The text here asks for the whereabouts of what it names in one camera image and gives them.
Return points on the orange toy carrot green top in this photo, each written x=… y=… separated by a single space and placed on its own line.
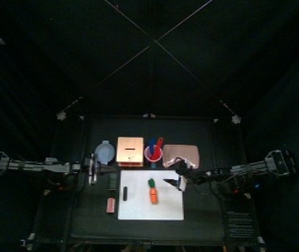
x=153 y=196

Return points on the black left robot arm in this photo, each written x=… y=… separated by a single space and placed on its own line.
x=29 y=165

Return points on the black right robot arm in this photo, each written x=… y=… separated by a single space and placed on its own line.
x=252 y=168

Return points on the green wooden block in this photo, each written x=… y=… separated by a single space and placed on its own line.
x=112 y=181

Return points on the orange box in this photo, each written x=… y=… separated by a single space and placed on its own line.
x=129 y=150

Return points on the small blue piece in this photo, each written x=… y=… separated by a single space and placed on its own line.
x=152 y=165

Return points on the black marker pen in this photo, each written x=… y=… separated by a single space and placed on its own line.
x=124 y=193

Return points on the red plastic cup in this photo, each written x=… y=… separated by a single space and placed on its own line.
x=153 y=158

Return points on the white cutting board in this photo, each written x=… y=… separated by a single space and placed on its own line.
x=149 y=210

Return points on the red plastic spatula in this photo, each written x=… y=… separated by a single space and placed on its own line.
x=159 y=142

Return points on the wooden block with red dot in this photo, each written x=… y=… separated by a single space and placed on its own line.
x=111 y=205

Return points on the printed label sheet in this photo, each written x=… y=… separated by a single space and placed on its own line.
x=239 y=227

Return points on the vertical metal frame pole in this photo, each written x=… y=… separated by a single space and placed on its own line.
x=149 y=59

